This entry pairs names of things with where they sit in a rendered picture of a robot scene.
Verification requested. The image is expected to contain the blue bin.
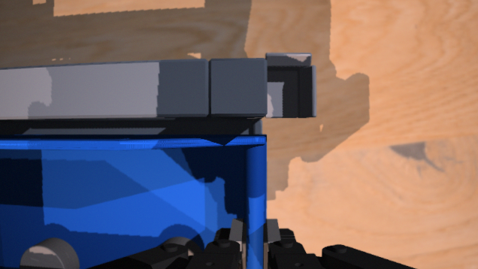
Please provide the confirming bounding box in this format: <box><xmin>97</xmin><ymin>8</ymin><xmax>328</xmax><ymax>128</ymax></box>
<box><xmin>0</xmin><ymin>134</ymin><xmax>267</xmax><ymax>269</ymax></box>

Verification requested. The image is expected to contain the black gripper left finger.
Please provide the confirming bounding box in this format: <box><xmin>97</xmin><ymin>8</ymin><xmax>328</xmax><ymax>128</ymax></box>
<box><xmin>87</xmin><ymin>219</ymin><xmax>247</xmax><ymax>269</ymax></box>

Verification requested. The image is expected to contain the grey metal disc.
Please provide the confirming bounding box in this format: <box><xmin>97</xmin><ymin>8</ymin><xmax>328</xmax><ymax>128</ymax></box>
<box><xmin>162</xmin><ymin>237</ymin><xmax>202</xmax><ymax>255</ymax></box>
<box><xmin>20</xmin><ymin>237</ymin><xmax>80</xmax><ymax>269</ymax></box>

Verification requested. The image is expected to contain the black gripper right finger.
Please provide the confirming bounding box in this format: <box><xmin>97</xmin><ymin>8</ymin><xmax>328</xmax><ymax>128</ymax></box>
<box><xmin>263</xmin><ymin>219</ymin><xmax>416</xmax><ymax>269</ymax></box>

